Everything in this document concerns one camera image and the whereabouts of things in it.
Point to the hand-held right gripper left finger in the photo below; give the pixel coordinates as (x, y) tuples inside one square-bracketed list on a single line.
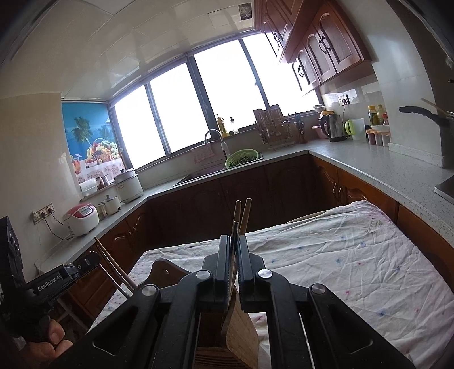
[(221, 269)]

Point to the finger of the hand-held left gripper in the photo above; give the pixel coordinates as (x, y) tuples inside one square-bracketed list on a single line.
[(87, 263)]

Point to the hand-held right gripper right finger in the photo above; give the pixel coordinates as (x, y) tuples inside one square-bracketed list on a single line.
[(246, 276)]

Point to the wooden chopstick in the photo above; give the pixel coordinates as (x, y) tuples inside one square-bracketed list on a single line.
[(113, 259), (237, 213), (247, 213)]

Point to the metal chopstick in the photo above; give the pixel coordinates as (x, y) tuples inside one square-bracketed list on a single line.
[(233, 230), (117, 281)]

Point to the wooden utensil holder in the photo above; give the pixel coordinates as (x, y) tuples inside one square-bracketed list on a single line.
[(241, 330)]

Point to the person's left hand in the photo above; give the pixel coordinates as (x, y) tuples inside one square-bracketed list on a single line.
[(56, 333)]

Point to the red white rice cooker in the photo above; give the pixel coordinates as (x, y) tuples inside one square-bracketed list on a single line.
[(79, 220)]

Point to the small white cooker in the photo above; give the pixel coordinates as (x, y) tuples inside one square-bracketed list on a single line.
[(112, 205)]

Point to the paper towel roll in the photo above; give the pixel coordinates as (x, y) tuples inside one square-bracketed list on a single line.
[(88, 187)]

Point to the white speckled tablecloth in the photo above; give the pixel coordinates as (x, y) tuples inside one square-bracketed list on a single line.
[(319, 248)]

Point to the large white cooker pot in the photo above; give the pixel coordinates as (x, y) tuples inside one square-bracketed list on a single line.
[(129, 186)]

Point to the kitchen sink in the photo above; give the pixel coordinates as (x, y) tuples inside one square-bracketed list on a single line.
[(198, 175)]

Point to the green colander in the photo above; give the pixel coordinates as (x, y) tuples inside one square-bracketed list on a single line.
[(241, 158)]

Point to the pale dishcloth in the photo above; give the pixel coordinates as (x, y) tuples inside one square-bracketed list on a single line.
[(204, 154)]

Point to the curved metal faucet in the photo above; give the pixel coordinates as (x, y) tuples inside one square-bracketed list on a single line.
[(223, 147)]

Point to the small dark-capped bottle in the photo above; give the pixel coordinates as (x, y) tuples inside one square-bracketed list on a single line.
[(233, 127)]

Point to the yellow oil bottle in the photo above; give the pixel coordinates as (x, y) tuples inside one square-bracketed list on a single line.
[(221, 126)]

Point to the dish rack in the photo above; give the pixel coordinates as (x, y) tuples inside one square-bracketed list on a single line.
[(271, 124)]

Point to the pink container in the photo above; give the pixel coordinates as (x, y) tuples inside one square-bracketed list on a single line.
[(320, 132)]

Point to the grey kitchen countertop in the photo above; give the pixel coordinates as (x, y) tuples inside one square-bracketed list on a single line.
[(372, 166)]

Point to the large kitchen window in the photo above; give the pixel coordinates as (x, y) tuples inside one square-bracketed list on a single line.
[(177, 106)]

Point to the steel electric kettle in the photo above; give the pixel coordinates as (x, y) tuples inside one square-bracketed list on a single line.
[(333, 127)]

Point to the row of spice jars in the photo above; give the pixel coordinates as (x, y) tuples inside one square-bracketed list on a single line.
[(377, 138)]

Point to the green condiment bottle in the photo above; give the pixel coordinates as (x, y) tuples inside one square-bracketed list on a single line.
[(372, 115)]

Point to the yellow sauce bottle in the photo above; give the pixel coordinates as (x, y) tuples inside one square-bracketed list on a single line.
[(380, 115)]

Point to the gas stove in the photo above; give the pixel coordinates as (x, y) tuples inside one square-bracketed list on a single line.
[(447, 190)]

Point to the black wok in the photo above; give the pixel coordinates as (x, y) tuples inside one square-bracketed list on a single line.
[(418, 110)]

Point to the wooden upper cabinets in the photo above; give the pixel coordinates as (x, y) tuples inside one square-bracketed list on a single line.
[(330, 46)]

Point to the ceiling vent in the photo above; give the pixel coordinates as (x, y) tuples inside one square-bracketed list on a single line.
[(245, 10)]

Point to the range hood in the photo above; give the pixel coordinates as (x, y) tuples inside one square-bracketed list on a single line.
[(436, 42)]

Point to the white wall socket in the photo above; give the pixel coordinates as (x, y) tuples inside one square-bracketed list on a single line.
[(44, 212)]

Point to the tropical fruit wall poster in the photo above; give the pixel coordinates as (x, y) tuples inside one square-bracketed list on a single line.
[(85, 124)]

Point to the small wall socket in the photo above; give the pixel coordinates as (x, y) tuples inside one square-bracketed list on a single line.
[(343, 99)]

